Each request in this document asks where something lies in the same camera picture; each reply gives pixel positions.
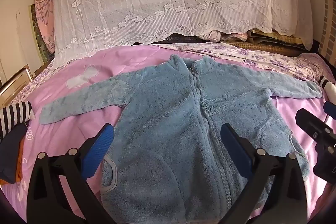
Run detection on black white striped cloth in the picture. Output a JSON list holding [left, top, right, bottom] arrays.
[[0, 101, 36, 142]]

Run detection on pink bed sheet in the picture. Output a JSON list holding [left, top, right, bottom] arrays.
[[0, 44, 336, 224]]

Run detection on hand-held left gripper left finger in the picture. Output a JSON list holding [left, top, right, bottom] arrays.
[[26, 123, 116, 224]]

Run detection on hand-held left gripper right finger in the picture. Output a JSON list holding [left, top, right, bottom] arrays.
[[220, 123, 307, 224]]

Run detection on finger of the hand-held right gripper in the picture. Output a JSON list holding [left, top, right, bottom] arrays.
[[295, 108, 336, 147], [313, 145, 336, 180]]

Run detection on striped white sock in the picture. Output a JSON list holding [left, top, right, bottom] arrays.
[[316, 76, 336, 95]]

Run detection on dark green patterned cloth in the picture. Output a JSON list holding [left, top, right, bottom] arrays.
[[28, 4, 55, 63]]

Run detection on dark blue object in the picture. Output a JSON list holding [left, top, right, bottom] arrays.
[[323, 101, 336, 116]]

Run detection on orange cloth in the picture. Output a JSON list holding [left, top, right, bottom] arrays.
[[0, 143, 27, 186]]

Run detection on purple floral bed sheet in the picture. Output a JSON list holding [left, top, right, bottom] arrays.
[[8, 42, 332, 106]]

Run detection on folded pale pink clothes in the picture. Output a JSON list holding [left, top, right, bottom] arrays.
[[202, 30, 248, 42]]

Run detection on pink floral pillow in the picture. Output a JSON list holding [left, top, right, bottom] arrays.
[[34, 0, 55, 52]]

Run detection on blue fleece zip jacket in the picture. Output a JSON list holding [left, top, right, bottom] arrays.
[[39, 54, 323, 222]]

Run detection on dark navy cloth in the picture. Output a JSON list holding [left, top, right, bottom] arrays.
[[0, 124, 28, 184]]

